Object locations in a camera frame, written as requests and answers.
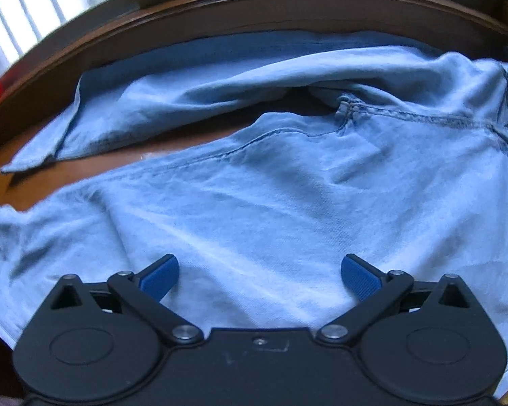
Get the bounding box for light blue jeans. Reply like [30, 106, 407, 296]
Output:
[0, 29, 508, 394]

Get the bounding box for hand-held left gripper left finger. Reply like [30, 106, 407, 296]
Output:
[42, 255, 205, 346]

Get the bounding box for wooden window sill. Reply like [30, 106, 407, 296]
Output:
[0, 0, 508, 165]

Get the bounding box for barred window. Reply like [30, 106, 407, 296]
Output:
[0, 0, 508, 81]

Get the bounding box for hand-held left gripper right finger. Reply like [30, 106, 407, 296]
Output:
[316, 255, 479, 344]

